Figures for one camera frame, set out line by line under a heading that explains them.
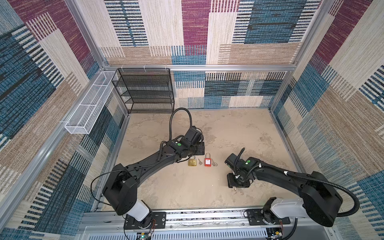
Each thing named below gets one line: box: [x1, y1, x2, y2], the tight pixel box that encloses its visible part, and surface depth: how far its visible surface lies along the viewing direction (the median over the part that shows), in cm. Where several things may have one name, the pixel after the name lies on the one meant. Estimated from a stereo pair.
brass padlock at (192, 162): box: [188, 156, 197, 167], surface depth 94 cm
